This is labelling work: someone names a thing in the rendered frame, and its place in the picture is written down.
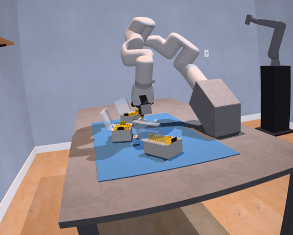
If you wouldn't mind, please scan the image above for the blue flat mat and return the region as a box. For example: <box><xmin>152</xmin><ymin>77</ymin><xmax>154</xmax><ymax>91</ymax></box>
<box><xmin>92</xmin><ymin>113</ymin><xmax>240</xmax><ymax>182</ymax></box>

